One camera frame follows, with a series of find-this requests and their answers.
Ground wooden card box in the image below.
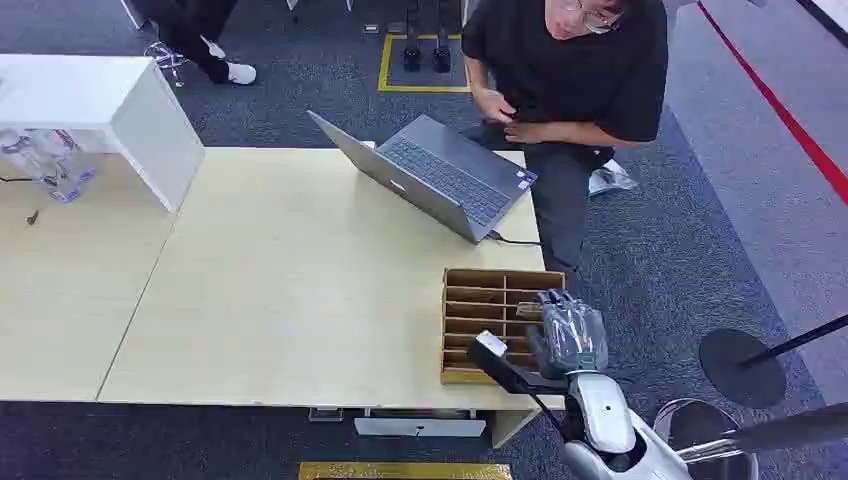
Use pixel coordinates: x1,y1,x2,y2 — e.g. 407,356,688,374
439,267,567,388

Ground person's right hand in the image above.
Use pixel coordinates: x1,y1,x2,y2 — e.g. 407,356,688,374
475,88,519,126

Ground red floor tape line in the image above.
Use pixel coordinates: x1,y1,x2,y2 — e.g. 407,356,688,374
695,0,848,207

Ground white shelf stand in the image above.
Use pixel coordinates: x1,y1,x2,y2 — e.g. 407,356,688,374
0,53,207,214

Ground grey laptop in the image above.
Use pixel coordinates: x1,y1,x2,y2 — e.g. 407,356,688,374
305,109,539,246

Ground black laptop cable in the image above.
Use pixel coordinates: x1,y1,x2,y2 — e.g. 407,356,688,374
486,229,546,248

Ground person's glasses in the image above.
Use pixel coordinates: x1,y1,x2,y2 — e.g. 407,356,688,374
561,0,625,35

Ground seated person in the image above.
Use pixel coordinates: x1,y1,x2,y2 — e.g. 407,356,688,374
460,0,670,281

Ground pale wooden desk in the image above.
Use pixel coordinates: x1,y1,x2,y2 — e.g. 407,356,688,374
0,146,566,450

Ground dark stanchion pole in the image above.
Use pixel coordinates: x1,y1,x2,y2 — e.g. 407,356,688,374
675,402,848,465

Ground black stanchion base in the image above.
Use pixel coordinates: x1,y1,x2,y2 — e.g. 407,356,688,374
698,328,788,411

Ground standing person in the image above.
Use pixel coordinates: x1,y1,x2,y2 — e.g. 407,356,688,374
140,0,258,87

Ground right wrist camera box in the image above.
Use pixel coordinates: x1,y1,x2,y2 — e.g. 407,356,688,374
466,330,571,399

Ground clear plastic bag with items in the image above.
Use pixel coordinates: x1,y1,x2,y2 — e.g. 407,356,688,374
0,128,99,204

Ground person's hand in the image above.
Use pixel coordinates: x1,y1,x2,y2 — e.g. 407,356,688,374
504,120,552,146
475,88,519,126

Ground clear wire frame object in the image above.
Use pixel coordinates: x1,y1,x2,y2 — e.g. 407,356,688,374
143,40,191,88

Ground white under-desk tray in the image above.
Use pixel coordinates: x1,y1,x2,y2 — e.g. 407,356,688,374
352,408,489,440

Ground yellow floor tape square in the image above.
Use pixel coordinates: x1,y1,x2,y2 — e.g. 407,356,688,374
376,33,472,94

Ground person's left hand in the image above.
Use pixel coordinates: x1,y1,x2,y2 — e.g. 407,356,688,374
504,120,552,146

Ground chrome-rimmed stanchion base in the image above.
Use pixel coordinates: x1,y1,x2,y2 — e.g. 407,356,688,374
652,397,761,480

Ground black robot legs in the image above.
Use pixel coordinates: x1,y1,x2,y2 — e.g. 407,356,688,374
402,0,453,75

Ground crumpled plastic bag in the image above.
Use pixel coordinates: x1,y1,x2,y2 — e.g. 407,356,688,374
587,158,641,199

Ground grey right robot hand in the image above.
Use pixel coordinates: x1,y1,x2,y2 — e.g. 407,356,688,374
527,288,610,381

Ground gold plate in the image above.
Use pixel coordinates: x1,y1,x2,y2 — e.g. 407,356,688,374
297,461,515,480

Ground black stanchion pole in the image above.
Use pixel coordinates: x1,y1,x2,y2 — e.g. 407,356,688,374
737,313,848,370

